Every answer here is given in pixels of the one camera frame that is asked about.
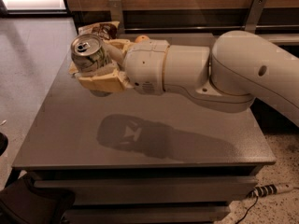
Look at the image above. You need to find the orange fruit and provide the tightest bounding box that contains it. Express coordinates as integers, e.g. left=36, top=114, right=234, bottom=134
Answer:
left=135, top=35, right=150, bottom=43

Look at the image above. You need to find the metal wall bracket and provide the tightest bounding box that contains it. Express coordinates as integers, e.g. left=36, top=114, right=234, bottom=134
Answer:
left=244, top=0, right=267, bottom=33
left=108, top=0, right=124, bottom=34

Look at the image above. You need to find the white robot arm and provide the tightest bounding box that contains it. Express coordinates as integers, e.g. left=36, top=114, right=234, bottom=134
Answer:
left=71, top=31, right=299, bottom=125

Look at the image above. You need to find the black power cable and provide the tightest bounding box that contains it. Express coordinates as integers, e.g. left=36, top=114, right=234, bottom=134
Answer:
left=235, top=195, right=260, bottom=224

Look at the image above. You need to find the grey drawer cabinet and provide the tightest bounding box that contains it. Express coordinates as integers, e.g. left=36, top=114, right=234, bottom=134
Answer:
left=11, top=32, right=278, bottom=224

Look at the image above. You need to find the white power strip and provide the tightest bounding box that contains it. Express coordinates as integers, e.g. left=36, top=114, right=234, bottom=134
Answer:
left=247, top=183, right=293, bottom=198

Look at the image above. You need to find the yellow brown chip bag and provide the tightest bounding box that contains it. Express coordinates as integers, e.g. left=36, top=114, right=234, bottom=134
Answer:
left=79, top=22, right=117, bottom=42

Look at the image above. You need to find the silver 7up soda can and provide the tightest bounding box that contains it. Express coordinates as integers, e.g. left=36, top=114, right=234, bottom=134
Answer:
left=70, top=33, right=113, bottom=98

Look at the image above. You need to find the left metal wall bracket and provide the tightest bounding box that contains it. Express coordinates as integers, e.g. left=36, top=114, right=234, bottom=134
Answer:
left=108, top=0, right=124, bottom=34

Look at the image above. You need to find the metal wall rail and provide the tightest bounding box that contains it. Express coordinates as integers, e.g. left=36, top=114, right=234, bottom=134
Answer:
left=124, top=24, right=299, bottom=33

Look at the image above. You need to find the black chair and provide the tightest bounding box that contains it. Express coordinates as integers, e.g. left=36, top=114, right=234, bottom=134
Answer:
left=0, top=175, right=75, bottom=224

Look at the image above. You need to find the right metal wall bracket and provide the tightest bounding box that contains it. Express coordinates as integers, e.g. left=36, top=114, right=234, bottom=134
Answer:
left=244, top=0, right=267, bottom=33

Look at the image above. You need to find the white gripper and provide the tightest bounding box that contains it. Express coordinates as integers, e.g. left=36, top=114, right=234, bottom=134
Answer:
left=75, top=39, right=170, bottom=95

